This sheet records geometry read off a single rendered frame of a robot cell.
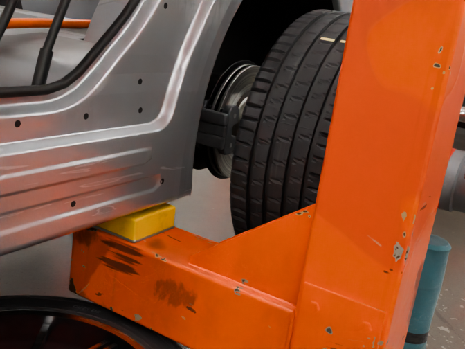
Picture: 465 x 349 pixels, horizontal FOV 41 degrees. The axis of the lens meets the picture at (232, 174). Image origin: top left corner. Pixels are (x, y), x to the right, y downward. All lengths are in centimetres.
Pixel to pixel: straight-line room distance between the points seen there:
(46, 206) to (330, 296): 48
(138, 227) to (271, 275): 30
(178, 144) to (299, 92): 27
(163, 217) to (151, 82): 29
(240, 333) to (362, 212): 33
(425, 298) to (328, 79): 51
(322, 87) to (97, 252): 57
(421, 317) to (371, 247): 46
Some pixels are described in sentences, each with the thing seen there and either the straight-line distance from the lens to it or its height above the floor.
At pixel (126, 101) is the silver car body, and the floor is 96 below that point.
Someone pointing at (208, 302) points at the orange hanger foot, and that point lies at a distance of 116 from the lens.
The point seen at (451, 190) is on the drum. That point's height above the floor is 84.
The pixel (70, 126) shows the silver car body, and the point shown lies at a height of 93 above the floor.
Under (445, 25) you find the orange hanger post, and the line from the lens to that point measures 92.
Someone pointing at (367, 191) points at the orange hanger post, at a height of 92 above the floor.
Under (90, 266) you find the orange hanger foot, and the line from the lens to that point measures 133.
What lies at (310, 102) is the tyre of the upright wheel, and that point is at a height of 100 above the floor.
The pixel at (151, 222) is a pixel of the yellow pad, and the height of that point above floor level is 71.
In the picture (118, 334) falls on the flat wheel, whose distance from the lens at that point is 129.
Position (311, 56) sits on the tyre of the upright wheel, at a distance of 131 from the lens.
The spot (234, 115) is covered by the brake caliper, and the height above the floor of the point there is 89.
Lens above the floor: 116
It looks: 15 degrees down
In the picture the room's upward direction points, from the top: 8 degrees clockwise
